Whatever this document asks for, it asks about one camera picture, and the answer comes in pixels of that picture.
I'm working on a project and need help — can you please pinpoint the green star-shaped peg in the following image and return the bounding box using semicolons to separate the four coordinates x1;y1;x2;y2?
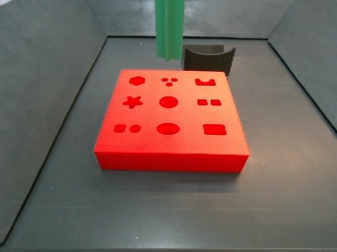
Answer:
155;0;185;61

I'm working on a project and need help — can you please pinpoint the red shape-sorting block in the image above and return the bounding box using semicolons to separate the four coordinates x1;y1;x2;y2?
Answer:
95;70;250;173

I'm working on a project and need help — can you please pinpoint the dark grey curved holder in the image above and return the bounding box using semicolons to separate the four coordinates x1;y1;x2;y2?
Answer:
182;44;236;75

